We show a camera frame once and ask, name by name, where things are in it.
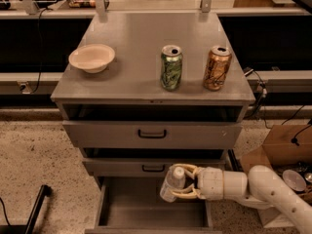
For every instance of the grey drawer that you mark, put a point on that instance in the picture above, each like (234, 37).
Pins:
(132, 205)
(140, 167)
(152, 135)

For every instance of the bottom grey drawer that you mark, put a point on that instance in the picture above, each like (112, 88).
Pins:
(132, 205)

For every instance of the orange soda can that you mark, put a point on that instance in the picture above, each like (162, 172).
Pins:
(218, 63)

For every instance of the middle grey drawer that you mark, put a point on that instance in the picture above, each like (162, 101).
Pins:
(140, 167)

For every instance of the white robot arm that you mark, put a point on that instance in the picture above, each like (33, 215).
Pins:
(260, 189)

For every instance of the grey drawer cabinet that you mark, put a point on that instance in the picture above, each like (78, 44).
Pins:
(130, 90)

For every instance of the green soda can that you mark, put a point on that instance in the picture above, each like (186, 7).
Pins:
(171, 69)

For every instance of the white paper bowl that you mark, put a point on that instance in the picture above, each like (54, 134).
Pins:
(93, 58)

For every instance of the black stand leg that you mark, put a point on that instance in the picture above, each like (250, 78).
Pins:
(45, 191)

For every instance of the clear plastic water bottle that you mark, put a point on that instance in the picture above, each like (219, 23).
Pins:
(174, 179)

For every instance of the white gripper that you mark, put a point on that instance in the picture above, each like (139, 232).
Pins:
(211, 181)

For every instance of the top grey drawer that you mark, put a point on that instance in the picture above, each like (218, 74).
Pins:
(152, 135)

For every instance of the cardboard box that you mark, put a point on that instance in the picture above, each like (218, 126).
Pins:
(286, 147)

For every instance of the silver metal bowl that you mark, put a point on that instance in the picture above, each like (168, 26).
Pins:
(294, 180)

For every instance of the black floor bar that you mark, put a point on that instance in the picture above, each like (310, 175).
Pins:
(236, 167)

